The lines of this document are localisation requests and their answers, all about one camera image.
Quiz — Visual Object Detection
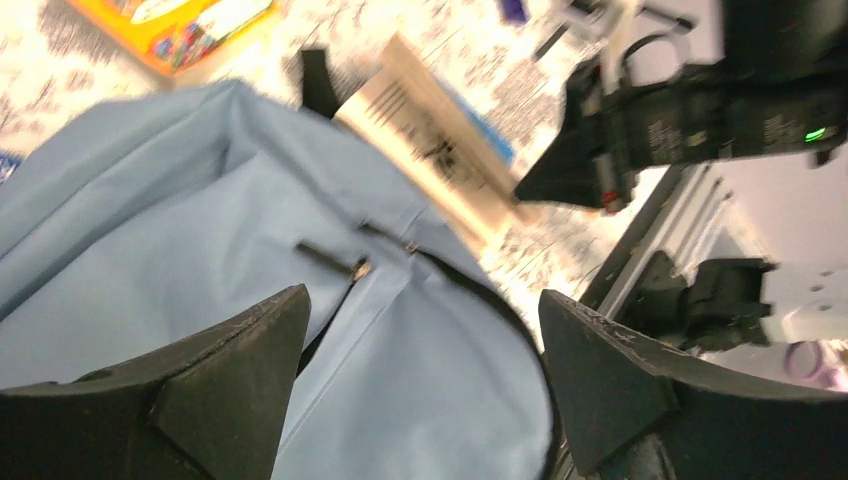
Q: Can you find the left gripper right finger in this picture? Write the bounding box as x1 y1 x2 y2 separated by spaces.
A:
538 290 847 479

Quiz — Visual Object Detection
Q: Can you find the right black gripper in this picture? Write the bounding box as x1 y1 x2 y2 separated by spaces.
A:
514 58 717 212

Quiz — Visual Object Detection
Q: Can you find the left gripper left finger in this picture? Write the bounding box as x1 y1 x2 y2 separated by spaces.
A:
1 285 311 479

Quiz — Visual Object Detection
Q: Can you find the light blue thin book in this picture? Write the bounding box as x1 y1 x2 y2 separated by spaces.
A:
334 33 541 253

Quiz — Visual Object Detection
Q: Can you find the blue-grey student backpack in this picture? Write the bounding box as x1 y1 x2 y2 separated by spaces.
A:
1 80 562 479

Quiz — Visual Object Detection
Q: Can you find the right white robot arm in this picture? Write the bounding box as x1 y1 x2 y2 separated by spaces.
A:
515 1 847 351

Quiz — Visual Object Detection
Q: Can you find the floral table mat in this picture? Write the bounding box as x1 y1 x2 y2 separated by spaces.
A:
1 1 662 331

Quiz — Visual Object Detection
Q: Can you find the small purple eraser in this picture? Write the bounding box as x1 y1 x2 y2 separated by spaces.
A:
497 0 529 24

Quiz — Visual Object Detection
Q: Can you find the blue treehouse book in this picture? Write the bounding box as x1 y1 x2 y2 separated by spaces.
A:
0 150 25 183

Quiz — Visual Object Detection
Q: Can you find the orange picture book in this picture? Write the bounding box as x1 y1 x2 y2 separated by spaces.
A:
68 0 283 80

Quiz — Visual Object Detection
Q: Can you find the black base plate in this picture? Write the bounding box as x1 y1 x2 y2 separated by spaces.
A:
616 251 777 352

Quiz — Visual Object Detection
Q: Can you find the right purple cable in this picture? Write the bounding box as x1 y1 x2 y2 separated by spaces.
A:
784 339 848 392

